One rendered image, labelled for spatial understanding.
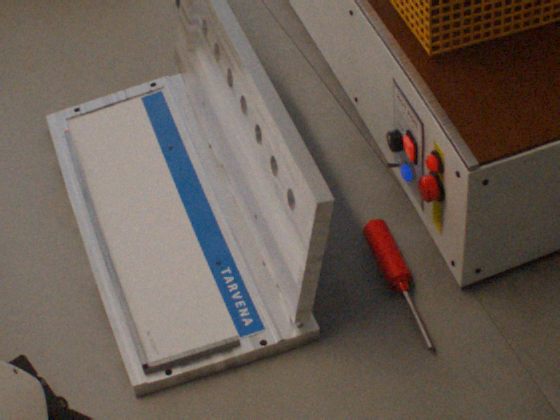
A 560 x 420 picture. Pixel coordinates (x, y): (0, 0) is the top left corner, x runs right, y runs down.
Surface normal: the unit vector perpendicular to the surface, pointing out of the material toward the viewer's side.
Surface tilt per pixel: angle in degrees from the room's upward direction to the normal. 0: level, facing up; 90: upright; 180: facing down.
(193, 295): 0
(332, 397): 0
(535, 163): 90
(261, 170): 78
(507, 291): 0
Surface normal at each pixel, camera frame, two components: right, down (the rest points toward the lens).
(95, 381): -0.07, -0.67
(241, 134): -0.93, 0.16
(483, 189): 0.35, 0.69
